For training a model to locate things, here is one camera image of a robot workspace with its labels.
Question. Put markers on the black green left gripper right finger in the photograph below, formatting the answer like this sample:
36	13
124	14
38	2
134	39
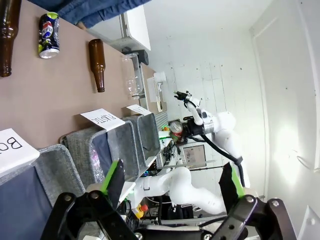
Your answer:
252	220

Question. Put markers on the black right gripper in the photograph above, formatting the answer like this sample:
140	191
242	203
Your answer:
195	128

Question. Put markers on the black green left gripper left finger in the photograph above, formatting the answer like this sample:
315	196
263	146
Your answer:
82	217

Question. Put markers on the red silver drink can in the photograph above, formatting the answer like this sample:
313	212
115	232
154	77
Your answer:
175	128

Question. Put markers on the clear plastic bottle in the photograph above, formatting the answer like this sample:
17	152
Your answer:
133	80

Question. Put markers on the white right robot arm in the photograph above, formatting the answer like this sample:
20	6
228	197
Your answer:
180	181

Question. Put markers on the gray felt basket can label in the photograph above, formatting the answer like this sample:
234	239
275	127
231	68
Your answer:
147	132

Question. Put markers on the gray felt basket bottle label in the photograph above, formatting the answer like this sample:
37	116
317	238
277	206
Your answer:
60	170

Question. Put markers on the white paper label CAN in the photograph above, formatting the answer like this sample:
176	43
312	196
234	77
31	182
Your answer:
137	109

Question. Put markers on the gray felt basket plastic label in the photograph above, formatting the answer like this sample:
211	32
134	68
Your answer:
80	145

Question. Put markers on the blue Pepsi drink can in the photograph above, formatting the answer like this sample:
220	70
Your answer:
48	35

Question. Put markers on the computer monitor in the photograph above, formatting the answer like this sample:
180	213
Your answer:
194	155

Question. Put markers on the white cardboard box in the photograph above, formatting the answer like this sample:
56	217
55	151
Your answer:
156	90

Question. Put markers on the crushed bottle with pink label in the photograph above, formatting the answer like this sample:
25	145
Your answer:
97	162

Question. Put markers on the yellow red emergency stop button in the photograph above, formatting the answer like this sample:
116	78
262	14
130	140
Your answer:
140	210

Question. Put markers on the black box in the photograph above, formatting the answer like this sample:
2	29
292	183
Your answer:
143	57

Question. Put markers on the white paper label PLASTIC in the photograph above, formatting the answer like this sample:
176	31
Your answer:
103	118

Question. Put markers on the white paper label BOTTLE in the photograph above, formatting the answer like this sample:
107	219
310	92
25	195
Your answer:
13	152

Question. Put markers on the white desk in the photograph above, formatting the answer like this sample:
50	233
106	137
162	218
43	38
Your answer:
135	25

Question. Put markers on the small brown glass bottle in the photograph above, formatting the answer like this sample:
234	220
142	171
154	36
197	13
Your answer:
97	60

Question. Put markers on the large brown glass bottle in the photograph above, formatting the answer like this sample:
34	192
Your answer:
7	37

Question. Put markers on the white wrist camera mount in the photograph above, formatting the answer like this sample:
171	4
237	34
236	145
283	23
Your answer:
196	110

